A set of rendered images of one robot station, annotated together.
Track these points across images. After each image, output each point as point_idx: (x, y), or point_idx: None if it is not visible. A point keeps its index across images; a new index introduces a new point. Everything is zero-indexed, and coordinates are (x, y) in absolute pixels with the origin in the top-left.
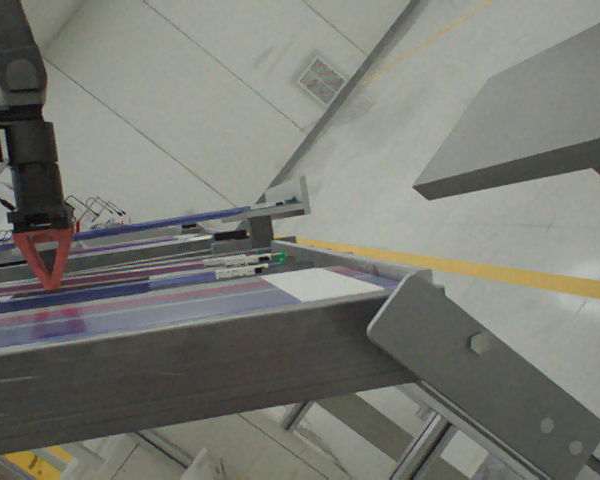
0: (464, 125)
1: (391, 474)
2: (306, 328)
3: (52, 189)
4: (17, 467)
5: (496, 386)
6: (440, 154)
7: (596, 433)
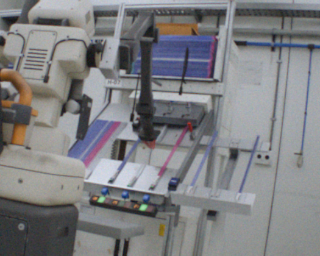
0: (121, 224)
1: None
2: None
3: (142, 131)
4: (209, 180)
5: None
6: (131, 224)
7: None
